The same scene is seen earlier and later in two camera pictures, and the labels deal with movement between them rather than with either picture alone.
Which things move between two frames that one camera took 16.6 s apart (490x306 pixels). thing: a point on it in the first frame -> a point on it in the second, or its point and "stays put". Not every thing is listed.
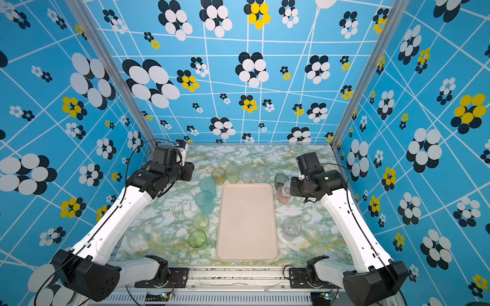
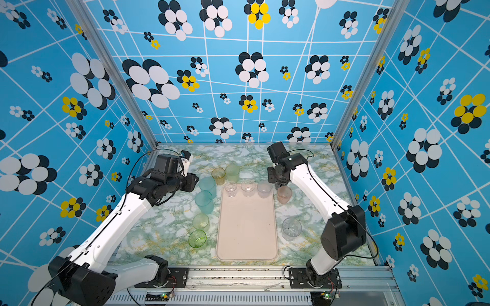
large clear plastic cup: (291, 228) stays put
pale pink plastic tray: (247, 224) stays put
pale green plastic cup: (201, 222) stays put
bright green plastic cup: (197, 238) stays put
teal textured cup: (208, 183) stays put
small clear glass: (286, 188) -> (231, 189)
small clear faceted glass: (260, 176) -> (247, 187)
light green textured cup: (232, 173) stays put
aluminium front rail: (266, 287) stays put
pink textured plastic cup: (282, 197) stays put
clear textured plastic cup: (247, 173) -> (264, 189)
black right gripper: (294, 190) -> (271, 175)
